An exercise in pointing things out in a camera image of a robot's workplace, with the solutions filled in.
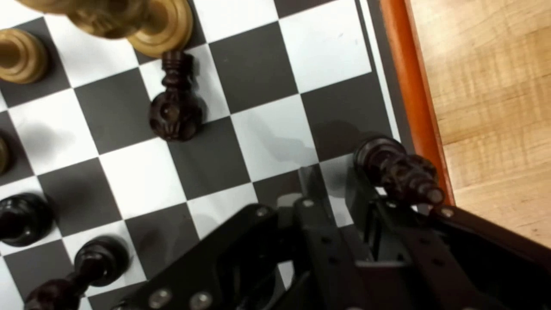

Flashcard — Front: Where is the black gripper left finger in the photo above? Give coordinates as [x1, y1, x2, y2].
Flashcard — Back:
[117, 166, 369, 310]

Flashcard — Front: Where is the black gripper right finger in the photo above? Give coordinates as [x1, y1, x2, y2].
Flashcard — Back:
[350, 171, 551, 310]

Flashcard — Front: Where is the dark brown chess piece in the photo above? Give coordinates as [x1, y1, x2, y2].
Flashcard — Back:
[353, 135, 446, 207]
[0, 192, 55, 249]
[23, 235, 133, 310]
[148, 51, 207, 144]

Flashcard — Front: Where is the orange framed chess board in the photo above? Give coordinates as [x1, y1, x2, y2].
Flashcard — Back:
[0, 0, 458, 310]

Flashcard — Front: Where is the light wooden chess piece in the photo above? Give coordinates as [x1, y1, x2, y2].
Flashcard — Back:
[16, 0, 197, 61]
[0, 28, 52, 87]

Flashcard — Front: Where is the butcher block wooden table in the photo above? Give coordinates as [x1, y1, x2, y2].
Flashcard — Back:
[407, 0, 551, 249]

